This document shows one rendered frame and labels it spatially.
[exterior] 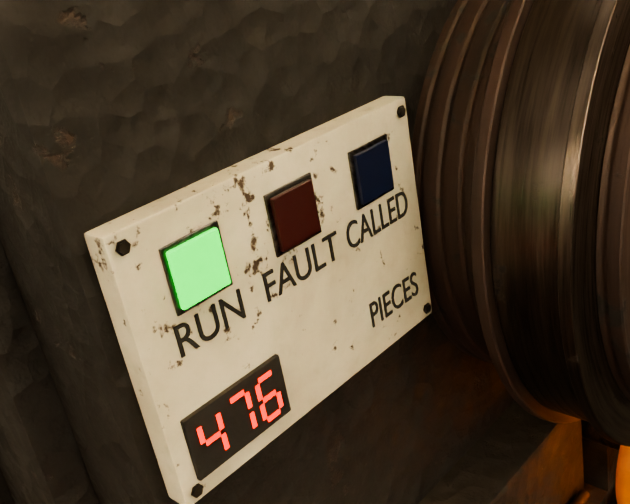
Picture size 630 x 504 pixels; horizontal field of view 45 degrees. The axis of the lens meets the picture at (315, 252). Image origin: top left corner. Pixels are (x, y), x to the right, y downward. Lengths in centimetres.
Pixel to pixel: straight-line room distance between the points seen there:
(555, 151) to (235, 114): 21
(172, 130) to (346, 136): 13
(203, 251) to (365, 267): 15
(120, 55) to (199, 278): 13
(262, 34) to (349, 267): 17
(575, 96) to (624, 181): 6
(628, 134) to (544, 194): 6
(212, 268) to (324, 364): 13
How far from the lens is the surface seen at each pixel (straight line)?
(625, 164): 52
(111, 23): 42
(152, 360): 43
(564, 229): 50
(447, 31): 63
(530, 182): 52
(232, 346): 47
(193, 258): 43
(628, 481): 82
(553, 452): 81
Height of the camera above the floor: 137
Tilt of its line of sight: 24 degrees down
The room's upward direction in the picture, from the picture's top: 11 degrees counter-clockwise
